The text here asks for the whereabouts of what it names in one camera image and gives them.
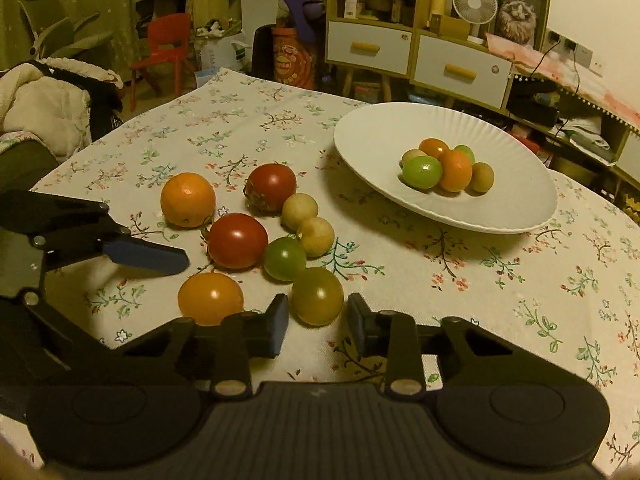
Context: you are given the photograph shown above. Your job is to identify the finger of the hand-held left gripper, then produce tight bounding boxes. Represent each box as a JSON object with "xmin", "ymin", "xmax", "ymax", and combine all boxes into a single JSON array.
[
  {"xmin": 0, "ymin": 192, "xmax": 190, "ymax": 276},
  {"xmin": 22, "ymin": 292, "xmax": 121, "ymax": 373}
]

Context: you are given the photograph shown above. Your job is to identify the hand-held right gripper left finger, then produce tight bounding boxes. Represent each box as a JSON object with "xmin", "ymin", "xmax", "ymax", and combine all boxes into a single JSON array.
[{"xmin": 100, "ymin": 294, "xmax": 290, "ymax": 402}]

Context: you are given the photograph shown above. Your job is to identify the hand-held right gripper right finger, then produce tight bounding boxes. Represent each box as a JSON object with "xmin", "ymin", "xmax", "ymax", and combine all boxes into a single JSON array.
[{"xmin": 347, "ymin": 292, "xmax": 566, "ymax": 400}]

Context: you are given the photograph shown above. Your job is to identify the olive green tomato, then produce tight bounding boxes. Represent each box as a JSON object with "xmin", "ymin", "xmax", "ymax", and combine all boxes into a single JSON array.
[{"xmin": 291, "ymin": 266, "xmax": 345, "ymax": 327}]

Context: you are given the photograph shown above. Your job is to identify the dark green cherry tomato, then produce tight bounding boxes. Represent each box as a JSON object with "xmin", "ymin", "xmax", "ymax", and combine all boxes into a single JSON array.
[{"xmin": 262, "ymin": 236, "xmax": 307, "ymax": 282}]

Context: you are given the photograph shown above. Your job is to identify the orange mandarin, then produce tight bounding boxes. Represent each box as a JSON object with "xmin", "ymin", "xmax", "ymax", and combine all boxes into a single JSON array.
[{"xmin": 160, "ymin": 172, "xmax": 217, "ymax": 228}]

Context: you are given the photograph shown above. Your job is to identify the orange cherry tomato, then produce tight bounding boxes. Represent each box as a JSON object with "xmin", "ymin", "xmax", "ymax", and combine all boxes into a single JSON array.
[
  {"xmin": 418, "ymin": 137, "xmax": 451, "ymax": 161},
  {"xmin": 177, "ymin": 271, "xmax": 245, "ymax": 327}
]

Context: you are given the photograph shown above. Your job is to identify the red tomato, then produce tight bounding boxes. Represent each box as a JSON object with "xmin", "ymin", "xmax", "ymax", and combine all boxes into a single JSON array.
[
  {"xmin": 243, "ymin": 162, "xmax": 297, "ymax": 213},
  {"xmin": 201, "ymin": 212, "xmax": 269, "ymax": 271}
]

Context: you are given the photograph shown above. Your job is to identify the large green tomato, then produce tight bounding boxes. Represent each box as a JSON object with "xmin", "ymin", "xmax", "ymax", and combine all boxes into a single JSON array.
[{"xmin": 402, "ymin": 156, "xmax": 443, "ymax": 191}]

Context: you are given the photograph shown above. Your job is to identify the small fruits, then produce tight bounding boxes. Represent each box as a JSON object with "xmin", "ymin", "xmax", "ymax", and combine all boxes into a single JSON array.
[{"xmin": 438, "ymin": 149, "xmax": 473, "ymax": 193}]

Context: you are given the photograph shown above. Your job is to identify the white ribbed plate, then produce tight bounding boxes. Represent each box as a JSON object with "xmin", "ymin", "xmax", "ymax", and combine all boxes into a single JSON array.
[{"xmin": 333, "ymin": 102, "xmax": 558, "ymax": 235}]

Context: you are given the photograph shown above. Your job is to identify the brownish longan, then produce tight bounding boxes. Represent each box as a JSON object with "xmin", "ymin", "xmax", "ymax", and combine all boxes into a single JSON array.
[{"xmin": 466, "ymin": 161, "xmax": 496, "ymax": 194}]

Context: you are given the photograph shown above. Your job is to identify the black and white fleece jacket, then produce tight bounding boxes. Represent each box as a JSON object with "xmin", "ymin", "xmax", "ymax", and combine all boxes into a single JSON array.
[{"xmin": 0, "ymin": 57, "xmax": 124, "ymax": 163}]

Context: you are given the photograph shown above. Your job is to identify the white bag green print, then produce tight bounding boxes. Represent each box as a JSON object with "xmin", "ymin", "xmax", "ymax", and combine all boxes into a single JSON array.
[{"xmin": 194, "ymin": 31, "xmax": 252, "ymax": 75}]

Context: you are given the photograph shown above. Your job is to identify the red plastic chair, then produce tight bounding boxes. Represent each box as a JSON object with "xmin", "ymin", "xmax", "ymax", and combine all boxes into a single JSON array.
[{"xmin": 130, "ymin": 12, "xmax": 194, "ymax": 112}]

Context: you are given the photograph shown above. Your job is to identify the clear plastic storage box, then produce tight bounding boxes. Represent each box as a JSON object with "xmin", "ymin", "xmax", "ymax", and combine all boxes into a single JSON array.
[
  {"xmin": 406, "ymin": 91, "xmax": 453, "ymax": 111},
  {"xmin": 352, "ymin": 81, "xmax": 385, "ymax": 106}
]

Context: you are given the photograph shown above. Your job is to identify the black upright bag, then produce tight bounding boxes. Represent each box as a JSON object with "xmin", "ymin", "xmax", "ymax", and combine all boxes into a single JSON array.
[{"xmin": 251, "ymin": 25, "xmax": 277, "ymax": 82}]

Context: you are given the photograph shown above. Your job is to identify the grey office chair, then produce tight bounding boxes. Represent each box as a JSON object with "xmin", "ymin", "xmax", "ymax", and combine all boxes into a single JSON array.
[{"xmin": 17, "ymin": 0, "xmax": 117, "ymax": 61}]

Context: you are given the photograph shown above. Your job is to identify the orange printed bag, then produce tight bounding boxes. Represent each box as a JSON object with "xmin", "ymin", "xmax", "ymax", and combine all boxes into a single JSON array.
[{"xmin": 271, "ymin": 26, "xmax": 321, "ymax": 92}]

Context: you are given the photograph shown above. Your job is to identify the wooden bookshelf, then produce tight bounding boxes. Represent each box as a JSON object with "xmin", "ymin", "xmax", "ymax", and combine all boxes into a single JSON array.
[{"xmin": 134, "ymin": 0, "xmax": 242, "ymax": 68}]

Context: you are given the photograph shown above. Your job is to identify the black device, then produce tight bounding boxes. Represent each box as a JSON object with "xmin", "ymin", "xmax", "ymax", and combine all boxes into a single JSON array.
[{"xmin": 507, "ymin": 80, "xmax": 561, "ymax": 128}]

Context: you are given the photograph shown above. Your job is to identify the white papers pile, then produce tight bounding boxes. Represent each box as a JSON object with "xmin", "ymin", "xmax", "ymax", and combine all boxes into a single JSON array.
[{"xmin": 560, "ymin": 115, "xmax": 615, "ymax": 163}]

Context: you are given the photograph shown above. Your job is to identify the brown cardboard box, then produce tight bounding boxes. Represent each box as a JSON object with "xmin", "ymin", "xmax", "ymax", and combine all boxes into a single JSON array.
[{"xmin": 429, "ymin": 14, "xmax": 472, "ymax": 39}]

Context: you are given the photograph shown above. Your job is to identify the low wooden shelf unit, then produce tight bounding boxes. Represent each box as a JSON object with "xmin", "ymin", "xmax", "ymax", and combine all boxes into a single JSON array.
[{"xmin": 505, "ymin": 75, "xmax": 640, "ymax": 201}]

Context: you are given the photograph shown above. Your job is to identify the white low shelf drawer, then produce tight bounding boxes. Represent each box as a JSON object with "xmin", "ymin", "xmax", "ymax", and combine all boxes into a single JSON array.
[{"xmin": 619, "ymin": 135, "xmax": 640, "ymax": 177}]

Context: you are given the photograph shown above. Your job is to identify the pink cloth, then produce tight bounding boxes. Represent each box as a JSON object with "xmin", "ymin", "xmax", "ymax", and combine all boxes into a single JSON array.
[{"xmin": 487, "ymin": 32, "xmax": 640, "ymax": 128}]

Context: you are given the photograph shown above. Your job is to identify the white desk fan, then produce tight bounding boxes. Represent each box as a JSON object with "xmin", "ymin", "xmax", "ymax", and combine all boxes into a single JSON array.
[{"xmin": 452, "ymin": 0, "xmax": 499, "ymax": 45}]

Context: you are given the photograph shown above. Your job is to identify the framed cat picture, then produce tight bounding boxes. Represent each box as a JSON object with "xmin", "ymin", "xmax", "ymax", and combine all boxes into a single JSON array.
[{"xmin": 486, "ymin": 0, "xmax": 553, "ymax": 52}]

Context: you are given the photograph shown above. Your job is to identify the white drawer wooden handle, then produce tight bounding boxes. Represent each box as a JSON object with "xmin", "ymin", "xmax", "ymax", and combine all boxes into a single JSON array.
[
  {"xmin": 411, "ymin": 35, "xmax": 513, "ymax": 111},
  {"xmin": 327, "ymin": 20, "xmax": 415, "ymax": 80}
]

